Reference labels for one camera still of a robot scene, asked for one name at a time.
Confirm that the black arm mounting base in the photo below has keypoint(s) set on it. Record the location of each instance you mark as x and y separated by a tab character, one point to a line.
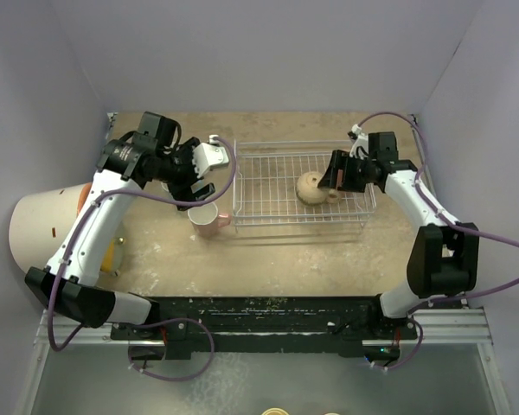
191	322

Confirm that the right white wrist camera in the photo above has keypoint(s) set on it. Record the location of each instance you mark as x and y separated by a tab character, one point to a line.
359	140

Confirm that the pink cup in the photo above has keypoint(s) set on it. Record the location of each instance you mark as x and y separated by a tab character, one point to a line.
207	220

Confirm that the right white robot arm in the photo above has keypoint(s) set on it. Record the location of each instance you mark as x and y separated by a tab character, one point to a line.
443	260

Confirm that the aluminium front frame rail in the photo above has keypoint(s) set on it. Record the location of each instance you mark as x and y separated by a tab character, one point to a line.
443	327

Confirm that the white wire dish rack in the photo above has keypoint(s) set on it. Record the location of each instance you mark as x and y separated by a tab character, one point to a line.
264	191

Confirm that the large cream cylindrical bucket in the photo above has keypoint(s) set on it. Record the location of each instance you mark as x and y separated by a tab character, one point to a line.
40	222

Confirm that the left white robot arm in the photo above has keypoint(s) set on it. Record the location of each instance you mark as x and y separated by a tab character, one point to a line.
67	284

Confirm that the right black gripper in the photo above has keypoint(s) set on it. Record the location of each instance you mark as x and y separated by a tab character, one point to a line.
341	162

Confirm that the right aluminium table rail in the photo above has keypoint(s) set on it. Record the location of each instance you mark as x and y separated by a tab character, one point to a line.
424	164

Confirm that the light blue ceramic mug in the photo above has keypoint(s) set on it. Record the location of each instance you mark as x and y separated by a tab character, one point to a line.
165	187

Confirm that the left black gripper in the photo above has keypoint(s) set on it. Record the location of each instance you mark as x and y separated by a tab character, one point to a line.
182	194

